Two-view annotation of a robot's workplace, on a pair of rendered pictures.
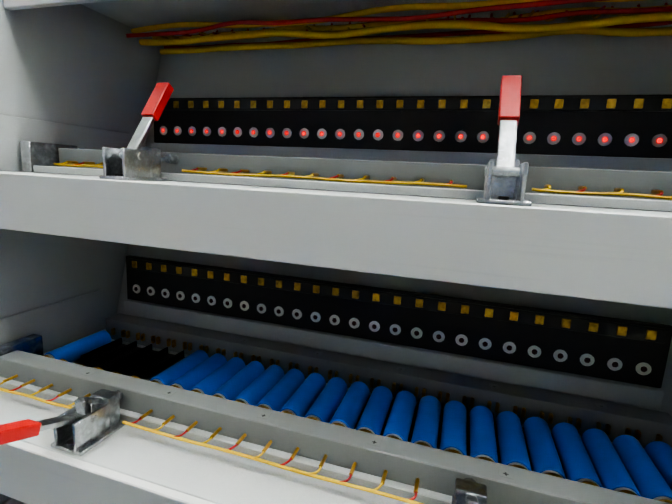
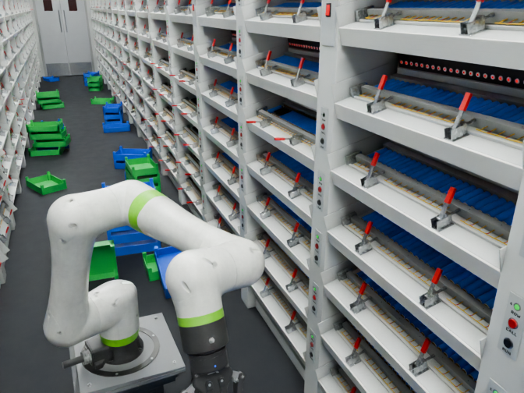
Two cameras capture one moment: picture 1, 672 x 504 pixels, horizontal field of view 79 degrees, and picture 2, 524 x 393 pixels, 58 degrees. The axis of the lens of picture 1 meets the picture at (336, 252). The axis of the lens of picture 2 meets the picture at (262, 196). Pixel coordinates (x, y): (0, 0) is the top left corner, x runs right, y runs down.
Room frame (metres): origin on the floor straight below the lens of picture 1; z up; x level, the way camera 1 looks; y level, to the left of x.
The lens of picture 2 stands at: (-0.83, -1.22, 1.38)
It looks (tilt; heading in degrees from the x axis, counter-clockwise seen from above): 22 degrees down; 51
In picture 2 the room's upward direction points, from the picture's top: straight up
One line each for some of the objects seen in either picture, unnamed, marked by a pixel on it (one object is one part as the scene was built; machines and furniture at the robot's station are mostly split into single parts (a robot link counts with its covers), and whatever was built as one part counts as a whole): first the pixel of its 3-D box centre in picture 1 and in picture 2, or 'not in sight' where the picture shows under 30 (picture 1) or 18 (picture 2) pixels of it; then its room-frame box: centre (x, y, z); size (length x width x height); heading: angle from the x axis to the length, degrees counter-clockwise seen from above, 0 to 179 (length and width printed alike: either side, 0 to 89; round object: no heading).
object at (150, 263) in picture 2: not in sight; (172, 261); (0.24, 0.90, 0.04); 0.30 x 0.20 x 0.08; 163
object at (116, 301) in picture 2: not in sight; (114, 312); (-0.40, 0.06, 0.46); 0.16 x 0.13 x 0.19; 7
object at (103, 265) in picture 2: not in sight; (86, 263); (-0.17, 1.07, 0.10); 0.30 x 0.08 x 0.20; 160
